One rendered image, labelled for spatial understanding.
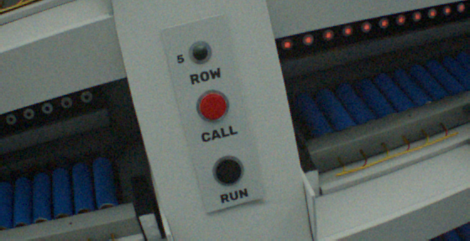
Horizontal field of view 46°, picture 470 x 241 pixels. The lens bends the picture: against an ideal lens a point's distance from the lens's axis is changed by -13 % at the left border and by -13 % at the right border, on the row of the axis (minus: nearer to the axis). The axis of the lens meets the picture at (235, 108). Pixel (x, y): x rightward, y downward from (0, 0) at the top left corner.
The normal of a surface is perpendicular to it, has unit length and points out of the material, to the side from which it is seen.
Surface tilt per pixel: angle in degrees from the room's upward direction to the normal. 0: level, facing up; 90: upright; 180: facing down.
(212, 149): 90
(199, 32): 90
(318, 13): 109
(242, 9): 90
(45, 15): 19
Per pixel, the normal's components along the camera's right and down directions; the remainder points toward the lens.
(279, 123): 0.18, 0.21
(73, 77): 0.24, 0.50
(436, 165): -0.15, -0.83
